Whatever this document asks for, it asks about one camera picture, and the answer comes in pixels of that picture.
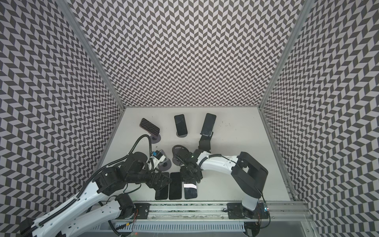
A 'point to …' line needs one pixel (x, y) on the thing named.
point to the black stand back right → (204, 143)
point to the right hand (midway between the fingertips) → (189, 182)
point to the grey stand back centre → (181, 136)
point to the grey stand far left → (155, 139)
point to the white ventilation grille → (158, 226)
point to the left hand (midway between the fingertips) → (164, 179)
